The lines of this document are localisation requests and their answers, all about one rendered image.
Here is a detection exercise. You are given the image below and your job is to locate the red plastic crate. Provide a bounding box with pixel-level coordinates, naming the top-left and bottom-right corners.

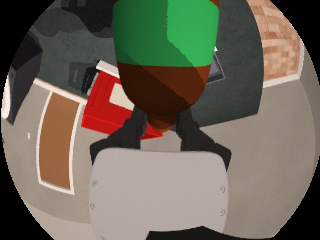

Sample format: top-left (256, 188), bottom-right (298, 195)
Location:
top-left (81, 70), bottom-right (163, 140)

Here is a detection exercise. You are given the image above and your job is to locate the brown bottle with green label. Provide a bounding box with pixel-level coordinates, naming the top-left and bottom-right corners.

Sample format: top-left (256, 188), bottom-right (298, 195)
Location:
top-left (113, 0), bottom-right (219, 132)

